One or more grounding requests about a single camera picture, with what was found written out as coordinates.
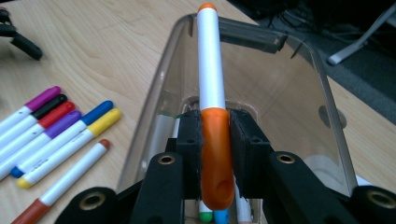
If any red marker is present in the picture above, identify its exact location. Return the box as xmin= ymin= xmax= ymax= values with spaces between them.
xmin=0 ymin=101 xmax=77 ymax=162

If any purple marker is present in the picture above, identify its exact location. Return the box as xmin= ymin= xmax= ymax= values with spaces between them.
xmin=0 ymin=110 xmax=82 ymax=181

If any white metal desk frame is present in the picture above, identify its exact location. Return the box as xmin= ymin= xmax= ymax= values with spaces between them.
xmin=326 ymin=3 xmax=396 ymax=66

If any yellow marker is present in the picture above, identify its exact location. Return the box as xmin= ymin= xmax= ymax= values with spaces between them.
xmin=16 ymin=107 xmax=122 ymax=189

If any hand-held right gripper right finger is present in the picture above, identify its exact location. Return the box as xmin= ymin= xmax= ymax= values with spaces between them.
xmin=230 ymin=108 xmax=272 ymax=201

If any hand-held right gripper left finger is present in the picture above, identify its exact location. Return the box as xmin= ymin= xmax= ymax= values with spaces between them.
xmin=169 ymin=108 xmax=204 ymax=201

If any orange marker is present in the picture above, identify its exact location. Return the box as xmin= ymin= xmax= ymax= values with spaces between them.
xmin=196 ymin=3 xmax=235 ymax=211

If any magenta marker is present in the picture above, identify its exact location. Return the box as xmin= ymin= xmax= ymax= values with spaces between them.
xmin=0 ymin=86 xmax=63 ymax=134

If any light green marker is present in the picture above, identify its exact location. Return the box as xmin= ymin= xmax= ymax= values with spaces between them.
xmin=198 ymin=199 xmax=215 ymax=224

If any small grey round disc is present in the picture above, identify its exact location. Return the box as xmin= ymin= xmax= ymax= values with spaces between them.
xmin=318 ymin=105 xmax=347 ymax=129

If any black marker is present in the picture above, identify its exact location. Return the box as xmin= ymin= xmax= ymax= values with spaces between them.
xmin=0 ymin=93 xmax=68 ymax=147

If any transparent grey storage box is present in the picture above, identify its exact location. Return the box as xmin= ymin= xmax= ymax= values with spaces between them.
xmin=116 ymin=13 xmax=359 ymax=224

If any white box lid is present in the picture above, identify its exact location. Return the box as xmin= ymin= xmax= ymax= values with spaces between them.
xmin=303 ymin=153 xmax=373 ymax=195

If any brown marker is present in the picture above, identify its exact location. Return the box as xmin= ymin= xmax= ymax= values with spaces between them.
xmin=10 ymin=138 xmax=111 ymax=224

